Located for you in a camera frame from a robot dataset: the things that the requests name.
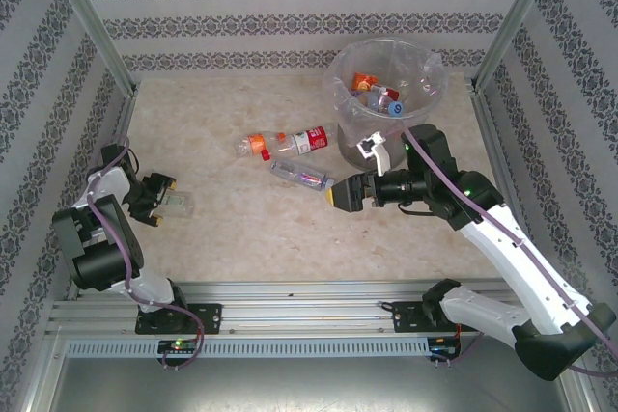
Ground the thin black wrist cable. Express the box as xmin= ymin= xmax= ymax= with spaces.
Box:
xmin=398 ymin=199 xmax=431 ymax=216

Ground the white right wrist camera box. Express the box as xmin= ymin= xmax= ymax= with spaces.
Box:
xmin=355 ymin=131 xmax=390 ymax=177

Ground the clear bottle with blue cap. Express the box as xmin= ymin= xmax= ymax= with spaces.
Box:
xmin=369 ymin=93 xmax=407 ymax=119

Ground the slotted grey cable duct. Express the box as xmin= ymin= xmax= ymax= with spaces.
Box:
xmin=65 ymin=338 xmax=432 ymax=359

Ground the wide orange label bottle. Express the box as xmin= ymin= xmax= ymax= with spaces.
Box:
xmin=351 ymin=72 xmax=381 ymax=95

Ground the small circuit board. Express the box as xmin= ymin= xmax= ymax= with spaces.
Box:
xmin=157 ymin=339 xmax=200 ymax=354
xmin=428 ymin=336 xmax=464 ymax=360

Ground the silver wire mesh bin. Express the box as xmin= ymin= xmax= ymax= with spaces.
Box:
xmin=332 ymin=38 xmax=448 ymax=168

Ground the aluminium front rail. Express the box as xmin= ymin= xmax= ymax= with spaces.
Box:
xmin=47 ymin=280 xmax=566 ymax=336

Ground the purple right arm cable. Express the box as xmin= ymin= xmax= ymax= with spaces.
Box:
xmin=403 ymin=125 xmax=618 ymax=375

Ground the red and white label bottle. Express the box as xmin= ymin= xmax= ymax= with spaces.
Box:
xmin=275 ymin=124 xmax=340 ymax=157

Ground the clear bottle with orange label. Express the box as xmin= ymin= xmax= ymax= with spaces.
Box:
xmin=235 ymin=131 xmax=282 ymax=162

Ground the clear square bottle green cap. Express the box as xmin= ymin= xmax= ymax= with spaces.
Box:
xmin=161 ymin=191 xmax=195 ymax=219

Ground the clear bottle with purple label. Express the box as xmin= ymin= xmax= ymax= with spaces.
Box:
xmin=269 ymin=158 xmax=336 ymax=192

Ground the aluminium frame post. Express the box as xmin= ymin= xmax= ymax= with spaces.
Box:
xmin=471 ymin=0 xmax=565 ymax=93
xmin=41 ymin=0 xmax=139 ymax=95

